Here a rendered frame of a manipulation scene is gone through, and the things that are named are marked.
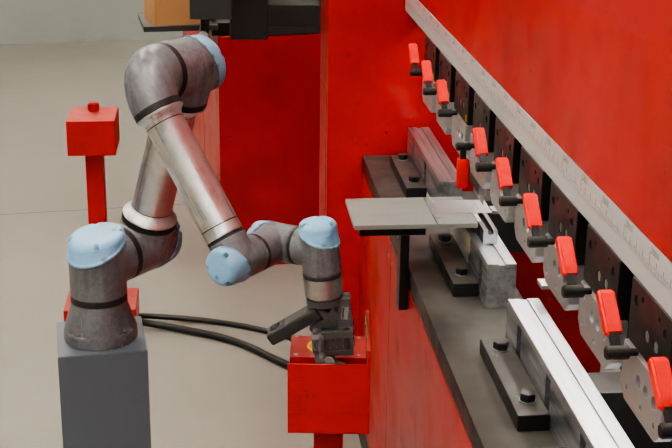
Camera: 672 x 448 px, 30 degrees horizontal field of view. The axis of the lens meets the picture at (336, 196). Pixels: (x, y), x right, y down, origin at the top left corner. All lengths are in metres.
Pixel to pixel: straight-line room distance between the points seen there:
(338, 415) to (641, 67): 1.14
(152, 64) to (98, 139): 1.89
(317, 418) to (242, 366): 1.81
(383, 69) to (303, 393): 1.29
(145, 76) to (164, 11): 2.43
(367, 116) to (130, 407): 1.25
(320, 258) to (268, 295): 2.49
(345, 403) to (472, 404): 0.38
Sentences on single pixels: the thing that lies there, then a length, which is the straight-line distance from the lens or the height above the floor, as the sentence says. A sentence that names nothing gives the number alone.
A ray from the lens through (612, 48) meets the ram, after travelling 1.71.
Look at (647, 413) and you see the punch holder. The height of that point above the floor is 1.15.
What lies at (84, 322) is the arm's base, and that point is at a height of 0.83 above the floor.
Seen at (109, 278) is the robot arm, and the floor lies 0.92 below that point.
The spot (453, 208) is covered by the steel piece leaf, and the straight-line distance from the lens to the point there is 2.74.
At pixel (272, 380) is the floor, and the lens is 4.19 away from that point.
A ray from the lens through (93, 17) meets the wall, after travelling 9.67.
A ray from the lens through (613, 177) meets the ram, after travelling 1.71.
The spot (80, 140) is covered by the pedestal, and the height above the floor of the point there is 0.73.
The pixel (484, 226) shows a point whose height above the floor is 1.00.
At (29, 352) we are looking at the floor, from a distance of 4.48.
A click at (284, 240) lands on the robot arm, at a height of 1.04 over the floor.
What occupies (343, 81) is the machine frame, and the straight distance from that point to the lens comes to 3.50.
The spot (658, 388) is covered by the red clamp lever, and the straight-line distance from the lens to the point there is 1.46.
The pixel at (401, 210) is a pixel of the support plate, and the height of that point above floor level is 1.00.
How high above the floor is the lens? 1.88
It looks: 18 degrees down
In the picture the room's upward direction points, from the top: 1 degrees clockwise
